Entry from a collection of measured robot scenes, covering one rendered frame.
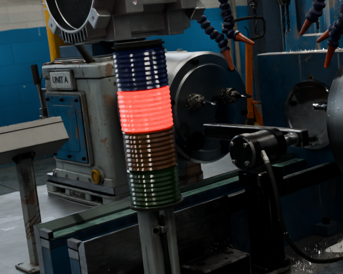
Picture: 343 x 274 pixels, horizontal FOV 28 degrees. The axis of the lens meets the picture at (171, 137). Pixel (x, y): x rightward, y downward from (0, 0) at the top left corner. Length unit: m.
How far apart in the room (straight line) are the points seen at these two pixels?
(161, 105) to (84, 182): 1.02
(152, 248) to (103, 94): 0.86
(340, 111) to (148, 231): 0.45
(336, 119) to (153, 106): 0.44
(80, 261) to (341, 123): 0.46
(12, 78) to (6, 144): 5.71
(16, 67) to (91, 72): 5.37
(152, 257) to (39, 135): 0.56
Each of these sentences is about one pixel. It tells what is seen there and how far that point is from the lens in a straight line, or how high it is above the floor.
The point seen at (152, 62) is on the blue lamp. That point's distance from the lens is 0.75.
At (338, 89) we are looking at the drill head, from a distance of 1.13.
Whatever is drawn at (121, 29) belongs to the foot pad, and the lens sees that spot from 1.02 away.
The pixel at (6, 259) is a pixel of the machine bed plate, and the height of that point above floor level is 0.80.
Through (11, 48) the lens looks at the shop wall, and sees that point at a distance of 6.98.
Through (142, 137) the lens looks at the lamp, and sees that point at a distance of 0.75.
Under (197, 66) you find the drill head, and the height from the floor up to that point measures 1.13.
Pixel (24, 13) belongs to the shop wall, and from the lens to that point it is 7.05.
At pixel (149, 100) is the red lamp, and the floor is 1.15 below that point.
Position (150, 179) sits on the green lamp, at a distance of 0.76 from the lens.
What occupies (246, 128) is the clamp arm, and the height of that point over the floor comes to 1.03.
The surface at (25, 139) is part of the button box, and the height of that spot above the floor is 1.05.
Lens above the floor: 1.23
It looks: 9 degrees down
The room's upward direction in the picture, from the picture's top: 6 degrees counter-clockwise
